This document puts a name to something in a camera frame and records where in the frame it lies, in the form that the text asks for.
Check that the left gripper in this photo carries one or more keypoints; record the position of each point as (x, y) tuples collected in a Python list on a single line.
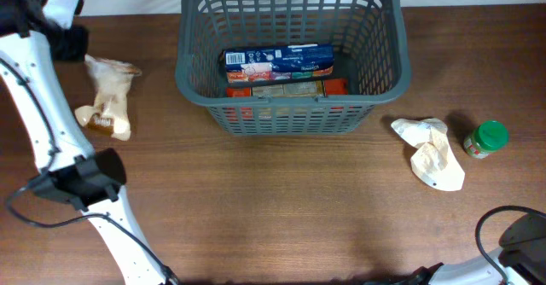
[(81, 46)]

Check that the clear bag with brown label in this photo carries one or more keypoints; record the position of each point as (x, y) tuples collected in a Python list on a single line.
[(108, 114)]

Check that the blue carton box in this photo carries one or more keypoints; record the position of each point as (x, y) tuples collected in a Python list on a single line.
[(278, 63)]

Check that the orange pasta packet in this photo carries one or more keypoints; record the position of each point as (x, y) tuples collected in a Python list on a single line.
[(316, 88)]

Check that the grey plastic shopping basket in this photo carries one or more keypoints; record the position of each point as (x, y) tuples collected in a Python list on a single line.
[(370, 51)]

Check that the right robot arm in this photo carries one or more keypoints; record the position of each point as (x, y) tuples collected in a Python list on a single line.
[(519, 259)]

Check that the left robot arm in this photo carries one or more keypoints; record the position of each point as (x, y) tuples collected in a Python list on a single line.
[(34, 34)]

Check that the crumpled beige paper bag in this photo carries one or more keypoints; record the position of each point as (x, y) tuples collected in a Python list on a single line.
[(433, 162)]

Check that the green lidded jar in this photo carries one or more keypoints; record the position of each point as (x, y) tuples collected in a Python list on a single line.
[(486, 139)]

